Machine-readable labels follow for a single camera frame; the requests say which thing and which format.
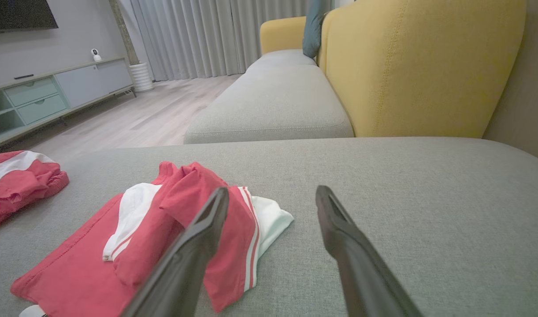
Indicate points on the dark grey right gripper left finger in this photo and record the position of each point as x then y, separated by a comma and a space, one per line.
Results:
185, 273

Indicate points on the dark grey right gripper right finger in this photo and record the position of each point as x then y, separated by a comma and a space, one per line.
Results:
361, 273

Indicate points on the red Bulls 23 jersey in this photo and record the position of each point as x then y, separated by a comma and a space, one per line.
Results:
75, 273

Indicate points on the red shorts with white stripe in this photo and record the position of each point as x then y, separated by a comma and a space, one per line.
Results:
22, 185

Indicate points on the grey and yellow sofa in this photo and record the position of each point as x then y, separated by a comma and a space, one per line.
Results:
383, 176

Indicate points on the white ribbed planter pot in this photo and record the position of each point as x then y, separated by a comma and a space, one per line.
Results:
142, 77

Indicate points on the grey and green TV cabinet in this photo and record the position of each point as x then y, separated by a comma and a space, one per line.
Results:
83, 81

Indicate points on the grey pleated curtains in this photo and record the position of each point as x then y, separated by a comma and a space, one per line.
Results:
198, 35

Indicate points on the brown tree trunk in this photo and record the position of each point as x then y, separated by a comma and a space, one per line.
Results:
125, 39

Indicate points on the teal cushion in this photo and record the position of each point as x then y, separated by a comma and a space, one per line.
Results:
315, 26

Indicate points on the black remote control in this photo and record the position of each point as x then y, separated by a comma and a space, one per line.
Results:
24, 76

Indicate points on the small white security camera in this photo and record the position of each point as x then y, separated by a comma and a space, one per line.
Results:
96, 54

